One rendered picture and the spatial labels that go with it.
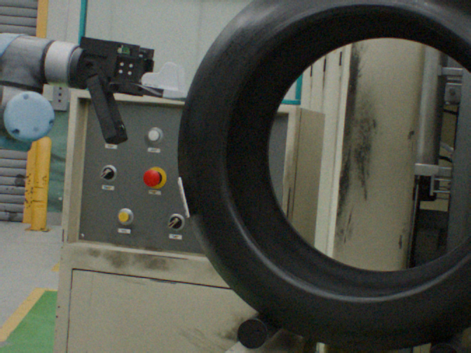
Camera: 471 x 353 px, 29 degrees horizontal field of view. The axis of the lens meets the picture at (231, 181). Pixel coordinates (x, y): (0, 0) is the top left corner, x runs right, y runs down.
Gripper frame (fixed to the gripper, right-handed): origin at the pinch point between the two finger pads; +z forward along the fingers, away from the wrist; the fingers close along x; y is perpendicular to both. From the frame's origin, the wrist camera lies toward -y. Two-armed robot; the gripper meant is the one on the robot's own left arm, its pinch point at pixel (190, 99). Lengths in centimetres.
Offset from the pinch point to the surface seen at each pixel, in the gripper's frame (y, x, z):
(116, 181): -23, 65, -36
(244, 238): -18.1, -12.5, 15.7
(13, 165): -117, 794, -449
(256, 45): 9.5, -11.8, 12.2
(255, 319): -30.3, -8.4, 18.6
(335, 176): -29, 333, -23
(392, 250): -20.7, 27.6, 34.1
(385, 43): 16.1, 28.1, 25.6
